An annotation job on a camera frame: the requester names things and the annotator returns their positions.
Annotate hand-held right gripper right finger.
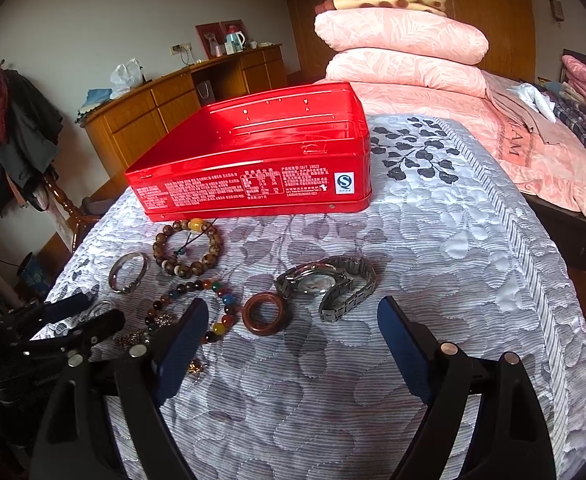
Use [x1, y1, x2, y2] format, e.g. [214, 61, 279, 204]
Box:
[377, 295, 558, 480]

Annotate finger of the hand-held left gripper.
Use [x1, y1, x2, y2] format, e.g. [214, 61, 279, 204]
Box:
[10, 291, 92, 332]
[18, 309, 126, 362]

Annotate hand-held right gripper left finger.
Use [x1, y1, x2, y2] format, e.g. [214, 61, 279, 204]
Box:
[30, 297, 210, 480]

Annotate gold chain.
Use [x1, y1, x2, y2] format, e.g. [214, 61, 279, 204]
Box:
[114, 310, 178, 350]

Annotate silver bangle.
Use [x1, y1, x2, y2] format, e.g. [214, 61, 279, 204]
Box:
[109, 252, 151, 294]

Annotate multicolour bead bracelet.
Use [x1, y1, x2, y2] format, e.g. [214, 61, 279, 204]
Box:
[143, 280, 238, 346]

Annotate brown wooden ring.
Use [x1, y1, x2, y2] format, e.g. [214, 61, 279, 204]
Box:
[242, 293, 290, 335]

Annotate brown wooden bead bracelet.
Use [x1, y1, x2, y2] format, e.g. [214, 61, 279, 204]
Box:
[153, 217, 224, 278]

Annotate silver metal wristwatch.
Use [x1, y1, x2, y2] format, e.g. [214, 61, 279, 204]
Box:
[274, 256, 378, 323]

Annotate red tin box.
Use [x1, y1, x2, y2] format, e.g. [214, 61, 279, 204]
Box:
[124, 81, 374, 223]

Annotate blue container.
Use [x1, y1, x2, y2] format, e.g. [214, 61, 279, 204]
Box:
[18, 252, 50, 292]

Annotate wooden coat rack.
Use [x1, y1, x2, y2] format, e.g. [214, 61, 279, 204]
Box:
[38, 170, 104, 251]

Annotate dark hanging clothes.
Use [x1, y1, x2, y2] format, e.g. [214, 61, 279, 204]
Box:
[0, 52, 64, 218]

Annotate blue cloth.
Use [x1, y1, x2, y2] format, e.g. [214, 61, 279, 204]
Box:
[75, 88, 114, 123]

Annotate wooden dresser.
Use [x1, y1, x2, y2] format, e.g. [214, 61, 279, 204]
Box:
[75, 44, 288, 181]

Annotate pink quilt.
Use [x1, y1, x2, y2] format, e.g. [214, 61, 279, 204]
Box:
[313, 72, 586, 237]

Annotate white plastic bag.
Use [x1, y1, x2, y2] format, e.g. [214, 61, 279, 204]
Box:
[110, 58, 144, 98]

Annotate taupe lettered blanket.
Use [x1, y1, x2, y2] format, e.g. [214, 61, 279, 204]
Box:
[483, 72, 586, 166]

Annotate pink leaf-pattern pillow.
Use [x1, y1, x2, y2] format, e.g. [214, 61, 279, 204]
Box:
[325, 47, 488, 98]
[314, 7, 490, 66]

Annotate white cloth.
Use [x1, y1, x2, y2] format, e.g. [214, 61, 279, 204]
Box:
[508, 82, 558, 123]

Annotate white and teal kettle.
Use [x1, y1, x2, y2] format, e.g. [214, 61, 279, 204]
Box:
[224, 24, 247, 53]

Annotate dark wooden bed frame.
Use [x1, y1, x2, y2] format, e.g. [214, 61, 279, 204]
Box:
[523, 192, 586, 281]

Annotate red picture frame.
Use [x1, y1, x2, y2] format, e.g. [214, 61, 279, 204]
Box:
[195, 20, 248, 60]

